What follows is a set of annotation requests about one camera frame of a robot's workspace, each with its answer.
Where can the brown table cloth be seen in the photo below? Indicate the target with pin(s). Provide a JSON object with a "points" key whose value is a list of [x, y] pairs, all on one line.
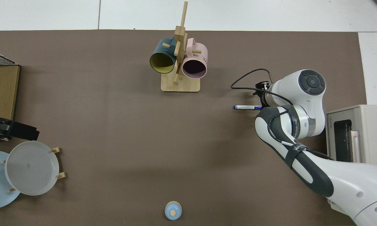
{"points": [[113, 110]]}

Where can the pink cup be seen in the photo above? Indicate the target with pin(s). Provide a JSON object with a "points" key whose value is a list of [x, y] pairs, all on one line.
{"points": [[188, 55]]}

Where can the dark blue cup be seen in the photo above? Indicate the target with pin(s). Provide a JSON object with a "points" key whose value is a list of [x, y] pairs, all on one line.
{"points": [[160, 47]]}

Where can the pale toaster oven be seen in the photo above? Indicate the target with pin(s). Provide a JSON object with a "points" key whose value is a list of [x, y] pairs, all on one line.
{"points": [[374, 131]]}

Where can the small blue round bell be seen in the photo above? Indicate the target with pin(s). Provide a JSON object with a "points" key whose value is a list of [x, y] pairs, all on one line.
{"points": [[169, 207]]}

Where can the wooden plate rack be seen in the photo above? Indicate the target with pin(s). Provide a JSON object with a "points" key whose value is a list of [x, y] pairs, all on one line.
{"points": [[62, 175]]}

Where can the grey plate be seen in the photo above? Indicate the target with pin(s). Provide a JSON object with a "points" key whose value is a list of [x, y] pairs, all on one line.
{"points": [[31, 169]]}

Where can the wooden cup stand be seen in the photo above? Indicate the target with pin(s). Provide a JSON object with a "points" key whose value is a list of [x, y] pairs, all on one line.
{"points": [[180, 86]]}

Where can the blue and white marker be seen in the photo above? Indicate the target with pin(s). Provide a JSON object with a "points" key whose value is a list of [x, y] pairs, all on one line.
{"points": [[245, 107]]}

